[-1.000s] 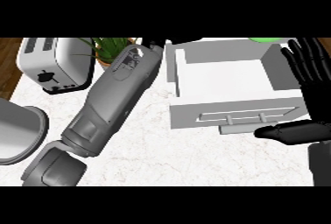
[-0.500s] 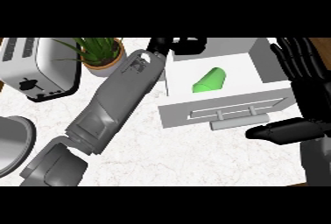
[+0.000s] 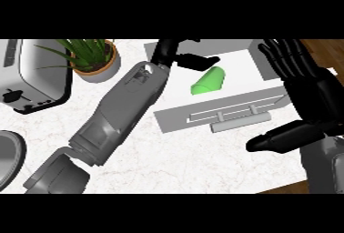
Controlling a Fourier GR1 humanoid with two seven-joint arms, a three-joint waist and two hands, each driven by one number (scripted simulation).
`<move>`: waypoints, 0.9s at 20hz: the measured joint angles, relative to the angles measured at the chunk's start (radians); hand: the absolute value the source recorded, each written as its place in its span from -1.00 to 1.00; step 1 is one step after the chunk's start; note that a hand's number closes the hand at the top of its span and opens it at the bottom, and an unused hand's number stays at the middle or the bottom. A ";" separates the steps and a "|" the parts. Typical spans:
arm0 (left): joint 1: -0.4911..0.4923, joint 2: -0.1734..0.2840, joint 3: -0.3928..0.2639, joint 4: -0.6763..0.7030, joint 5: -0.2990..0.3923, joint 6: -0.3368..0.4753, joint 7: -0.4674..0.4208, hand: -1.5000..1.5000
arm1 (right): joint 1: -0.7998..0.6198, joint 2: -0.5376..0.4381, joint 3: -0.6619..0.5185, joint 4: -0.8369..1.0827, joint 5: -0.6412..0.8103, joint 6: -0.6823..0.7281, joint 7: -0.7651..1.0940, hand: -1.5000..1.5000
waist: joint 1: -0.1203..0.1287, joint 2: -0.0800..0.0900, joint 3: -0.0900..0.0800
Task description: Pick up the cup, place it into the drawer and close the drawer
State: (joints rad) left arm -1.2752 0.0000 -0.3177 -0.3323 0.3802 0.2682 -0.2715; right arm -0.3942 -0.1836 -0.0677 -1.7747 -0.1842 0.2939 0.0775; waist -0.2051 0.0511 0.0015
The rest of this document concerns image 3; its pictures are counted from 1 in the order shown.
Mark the white toaster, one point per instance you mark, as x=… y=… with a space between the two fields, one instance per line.
x=33 y=77

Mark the potted green plant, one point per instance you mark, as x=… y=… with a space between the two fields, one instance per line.
x=92 y=59

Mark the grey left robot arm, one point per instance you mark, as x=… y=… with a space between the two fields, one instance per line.
x=118 y=113

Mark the white open drawer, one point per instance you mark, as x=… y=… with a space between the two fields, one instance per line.
x=211 y=80

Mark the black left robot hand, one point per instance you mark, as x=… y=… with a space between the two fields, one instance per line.
x=180 y=56

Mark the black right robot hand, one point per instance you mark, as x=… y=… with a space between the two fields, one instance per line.
x=309 y=91

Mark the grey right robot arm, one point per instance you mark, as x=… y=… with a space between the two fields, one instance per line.
x=324 y=165

